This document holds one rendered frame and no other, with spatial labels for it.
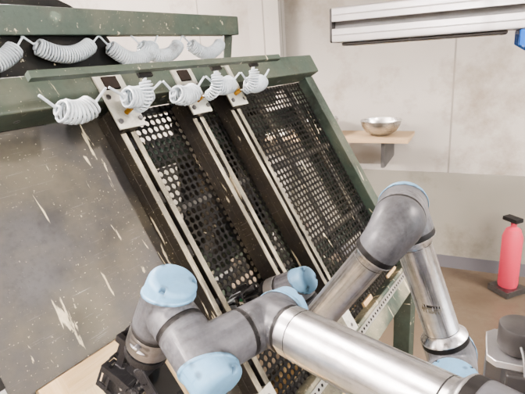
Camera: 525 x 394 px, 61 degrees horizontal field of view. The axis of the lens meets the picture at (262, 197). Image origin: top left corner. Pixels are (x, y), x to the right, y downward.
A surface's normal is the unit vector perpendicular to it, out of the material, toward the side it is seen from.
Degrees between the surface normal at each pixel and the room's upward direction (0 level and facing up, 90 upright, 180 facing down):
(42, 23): 90
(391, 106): 90
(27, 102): 60
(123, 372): 28
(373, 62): 90
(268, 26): 90
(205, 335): 23
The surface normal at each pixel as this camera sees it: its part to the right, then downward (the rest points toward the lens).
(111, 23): 0.83, 0.11
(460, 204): -0.42, 0.30
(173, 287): 0.37, -0.81
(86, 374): 0.68, -0.38
